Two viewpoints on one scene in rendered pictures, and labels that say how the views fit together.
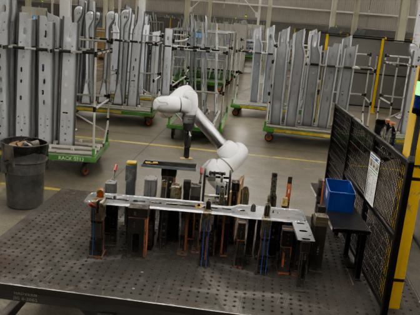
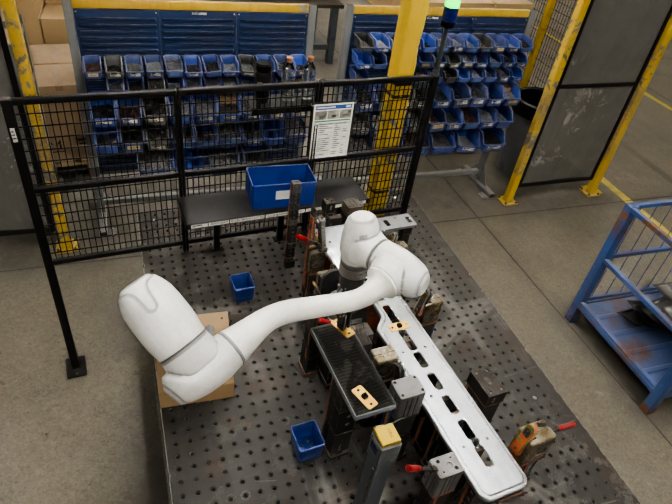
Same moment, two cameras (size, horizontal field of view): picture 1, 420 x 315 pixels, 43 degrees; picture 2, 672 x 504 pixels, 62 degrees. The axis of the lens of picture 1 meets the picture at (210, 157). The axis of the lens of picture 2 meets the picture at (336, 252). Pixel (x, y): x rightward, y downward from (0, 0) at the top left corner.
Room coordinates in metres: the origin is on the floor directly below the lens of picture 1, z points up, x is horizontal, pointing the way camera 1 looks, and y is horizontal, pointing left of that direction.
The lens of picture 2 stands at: (4.21, 1.24, 2.57)
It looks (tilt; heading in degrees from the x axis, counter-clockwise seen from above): 39 degrees down; 240
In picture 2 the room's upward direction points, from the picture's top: 9 degrees clockwise
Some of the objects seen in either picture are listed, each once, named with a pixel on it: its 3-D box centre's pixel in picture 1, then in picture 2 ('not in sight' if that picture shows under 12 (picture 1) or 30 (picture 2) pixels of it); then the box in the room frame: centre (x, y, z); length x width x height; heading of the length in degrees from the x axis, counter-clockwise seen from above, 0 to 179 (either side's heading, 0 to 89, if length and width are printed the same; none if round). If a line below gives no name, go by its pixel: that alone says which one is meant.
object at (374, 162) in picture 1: (373, 179); (330, 130); (3.08, -0.97, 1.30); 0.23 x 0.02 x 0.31; 179
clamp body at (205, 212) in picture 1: (205, 237); (422, 328); (3.02, -0.01, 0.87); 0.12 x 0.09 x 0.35; 179
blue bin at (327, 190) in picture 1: (339, 195); (280, 186); (3.36, -0.86, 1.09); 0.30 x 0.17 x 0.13; 174
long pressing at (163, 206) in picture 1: (195, 207); (403, 330); (3.19, 0.06, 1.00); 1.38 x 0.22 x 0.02; 89
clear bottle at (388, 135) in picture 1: (390, 139); (308, 77); (3.18, -1.07, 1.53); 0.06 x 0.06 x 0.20
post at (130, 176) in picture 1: (130, 194); (374, 476); (3.54, 0.53, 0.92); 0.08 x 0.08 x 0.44; 89
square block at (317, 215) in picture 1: (317, 242); (347, 232); (3.05, -0.69, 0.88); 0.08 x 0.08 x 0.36; 89
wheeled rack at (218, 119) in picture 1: (202, 86); not in sight; (10.31, 0.25, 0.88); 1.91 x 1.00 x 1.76; 176
